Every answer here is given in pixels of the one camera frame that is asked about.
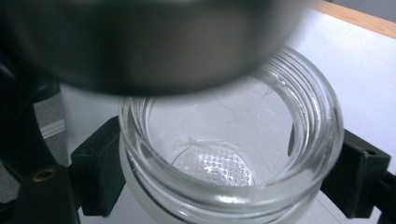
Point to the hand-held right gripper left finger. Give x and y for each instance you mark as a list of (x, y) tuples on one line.
[(99, 174)]

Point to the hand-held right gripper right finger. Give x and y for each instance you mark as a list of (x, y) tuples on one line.
[(355, 177)]

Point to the clear glass jar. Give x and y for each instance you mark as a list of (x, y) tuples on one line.
[(230, 155)]

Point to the silver metal jar lid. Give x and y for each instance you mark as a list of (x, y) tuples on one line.
[(149, 43)]

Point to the wooden table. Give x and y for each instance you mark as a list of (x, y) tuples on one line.
[(367, 21)]

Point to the grey metal floor rail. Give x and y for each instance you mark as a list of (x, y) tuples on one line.
[(53, 129)]

